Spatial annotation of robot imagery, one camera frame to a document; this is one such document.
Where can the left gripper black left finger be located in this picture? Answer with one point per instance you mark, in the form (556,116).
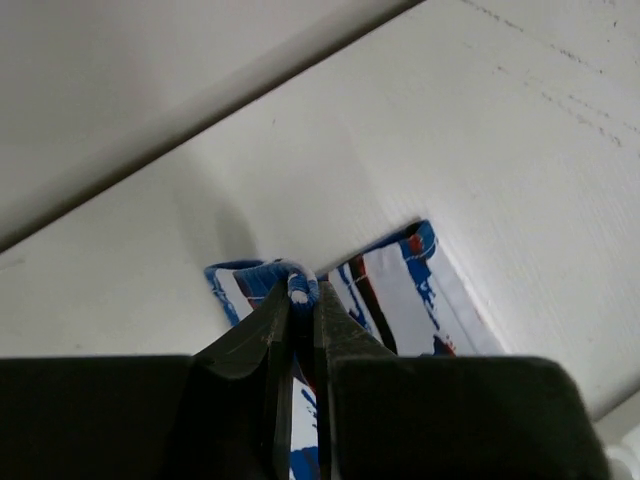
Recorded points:
(242,397)

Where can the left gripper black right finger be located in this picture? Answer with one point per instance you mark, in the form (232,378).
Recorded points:
(353,394)

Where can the blue white red patterned trousers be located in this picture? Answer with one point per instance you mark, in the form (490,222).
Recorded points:
(402,290)

